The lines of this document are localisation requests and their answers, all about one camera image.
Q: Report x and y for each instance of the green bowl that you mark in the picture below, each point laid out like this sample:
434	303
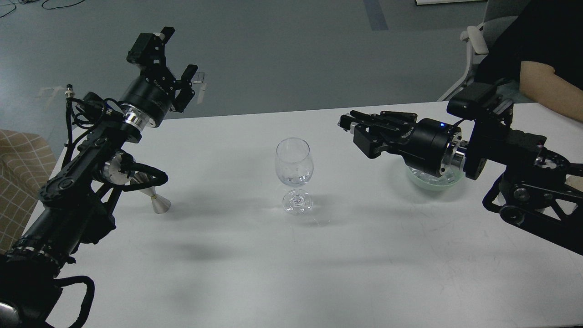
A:
429	187

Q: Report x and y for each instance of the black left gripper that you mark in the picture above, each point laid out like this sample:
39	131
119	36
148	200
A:
153	92

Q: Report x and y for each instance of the beige checkered sofa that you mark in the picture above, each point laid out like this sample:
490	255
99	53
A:
26	162

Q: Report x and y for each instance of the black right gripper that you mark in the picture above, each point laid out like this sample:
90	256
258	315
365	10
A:
430	146

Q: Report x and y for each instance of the white office chair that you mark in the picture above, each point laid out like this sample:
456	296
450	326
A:
499	14

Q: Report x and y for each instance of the person in black shirt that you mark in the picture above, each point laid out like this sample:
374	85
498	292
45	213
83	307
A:
542	51

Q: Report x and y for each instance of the steel cocktail jigger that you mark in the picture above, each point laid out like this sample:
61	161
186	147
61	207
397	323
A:
159	203

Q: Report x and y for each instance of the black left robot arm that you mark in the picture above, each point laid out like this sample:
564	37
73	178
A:
80	199

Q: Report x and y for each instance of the clear wine glass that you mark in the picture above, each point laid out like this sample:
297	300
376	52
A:
294	167

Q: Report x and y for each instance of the white board edge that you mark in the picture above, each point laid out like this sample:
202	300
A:
443	2

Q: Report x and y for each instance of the clear ice cubes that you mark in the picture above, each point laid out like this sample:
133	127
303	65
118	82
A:
447	178

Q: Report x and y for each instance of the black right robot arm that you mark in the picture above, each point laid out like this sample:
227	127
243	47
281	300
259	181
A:
531	193

